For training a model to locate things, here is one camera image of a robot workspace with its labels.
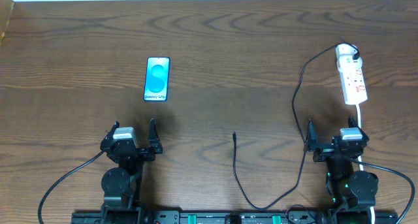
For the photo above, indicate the blue Galaxy smartphone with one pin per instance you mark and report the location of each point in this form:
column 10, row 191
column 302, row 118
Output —
column 157, row 79

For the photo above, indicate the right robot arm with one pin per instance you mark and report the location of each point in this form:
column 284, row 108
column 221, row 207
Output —
column 354, row 192

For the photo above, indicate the white power strip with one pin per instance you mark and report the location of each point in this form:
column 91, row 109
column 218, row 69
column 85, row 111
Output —
column 353, row 85

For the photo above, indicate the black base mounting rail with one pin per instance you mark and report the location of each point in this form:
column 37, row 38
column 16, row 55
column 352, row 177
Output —
column 176, row 217

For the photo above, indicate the white USB charger plug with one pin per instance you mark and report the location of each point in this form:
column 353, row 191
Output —
column 347, row 63

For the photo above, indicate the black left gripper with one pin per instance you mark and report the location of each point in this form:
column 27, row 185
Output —
column 140, row 153

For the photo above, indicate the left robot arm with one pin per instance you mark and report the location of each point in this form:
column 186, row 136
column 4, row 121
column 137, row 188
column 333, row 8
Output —
column 121, row 185

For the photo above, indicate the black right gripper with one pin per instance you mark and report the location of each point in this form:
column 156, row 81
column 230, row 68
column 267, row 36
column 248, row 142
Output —
column 327, row 149

